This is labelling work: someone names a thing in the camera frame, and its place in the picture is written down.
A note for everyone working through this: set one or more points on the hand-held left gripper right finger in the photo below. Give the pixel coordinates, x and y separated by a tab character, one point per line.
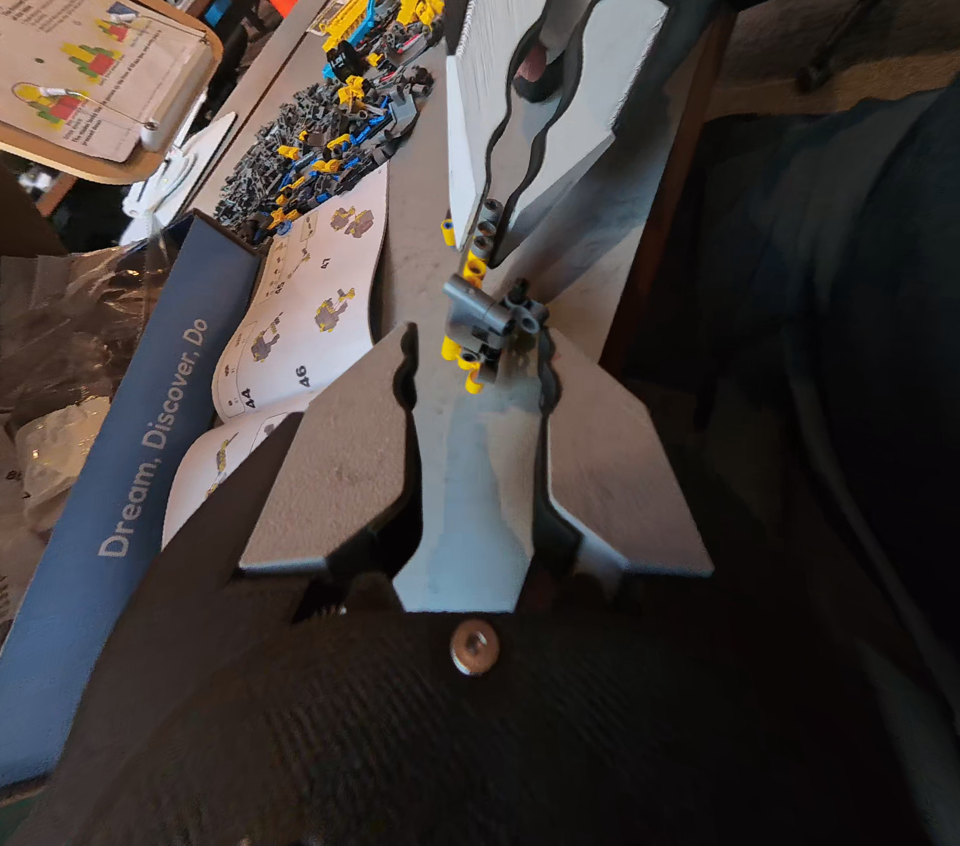
622	486

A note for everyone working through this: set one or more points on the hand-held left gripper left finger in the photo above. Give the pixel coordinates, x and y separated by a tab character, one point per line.
337	478

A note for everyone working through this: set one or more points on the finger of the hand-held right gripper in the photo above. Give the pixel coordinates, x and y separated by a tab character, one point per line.
615	58
487	35

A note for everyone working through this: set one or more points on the yellow grey brick assembly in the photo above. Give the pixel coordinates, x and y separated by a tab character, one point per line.
480	317

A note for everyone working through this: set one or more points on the grey desk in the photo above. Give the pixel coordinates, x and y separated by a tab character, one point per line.
420	245

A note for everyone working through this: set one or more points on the person's right hand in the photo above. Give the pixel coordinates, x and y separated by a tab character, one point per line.
536	64

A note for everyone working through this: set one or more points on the open instruction booklet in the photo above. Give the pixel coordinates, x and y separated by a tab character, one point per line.
322	306

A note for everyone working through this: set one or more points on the pile of loose brick pieces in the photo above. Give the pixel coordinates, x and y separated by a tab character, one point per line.
322	140

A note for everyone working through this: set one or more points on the blue cardboard box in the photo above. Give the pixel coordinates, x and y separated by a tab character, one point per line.
150	411

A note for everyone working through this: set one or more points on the person's body in black clothing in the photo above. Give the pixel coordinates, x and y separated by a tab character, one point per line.
810	411

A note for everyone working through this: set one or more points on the crumpled clear plastic bag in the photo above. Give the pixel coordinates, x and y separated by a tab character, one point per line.
60	351

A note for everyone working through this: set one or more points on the wooden book stand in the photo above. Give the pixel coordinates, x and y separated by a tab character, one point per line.
180	170

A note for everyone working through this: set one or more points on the printed instruction sheet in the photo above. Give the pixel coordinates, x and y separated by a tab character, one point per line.
75	58

